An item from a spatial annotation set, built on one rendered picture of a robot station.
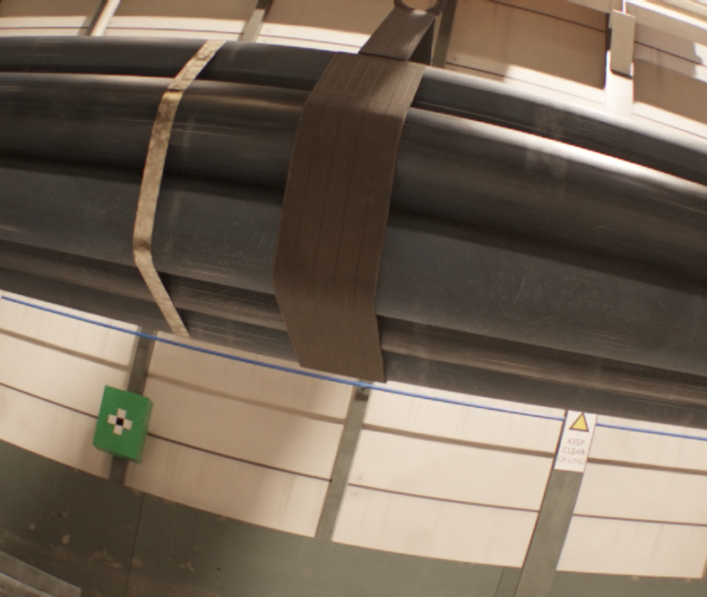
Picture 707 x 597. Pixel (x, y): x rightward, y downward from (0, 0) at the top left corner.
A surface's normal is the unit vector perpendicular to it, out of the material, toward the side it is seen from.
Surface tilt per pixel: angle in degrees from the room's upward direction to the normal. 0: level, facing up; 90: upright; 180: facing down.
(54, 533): 90
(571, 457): 90
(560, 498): 90
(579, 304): 116
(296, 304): 180
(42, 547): 90
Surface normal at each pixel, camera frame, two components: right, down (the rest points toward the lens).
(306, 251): -0.19, 0.14
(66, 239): -0.25, 0.66
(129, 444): -0.07, -0.36
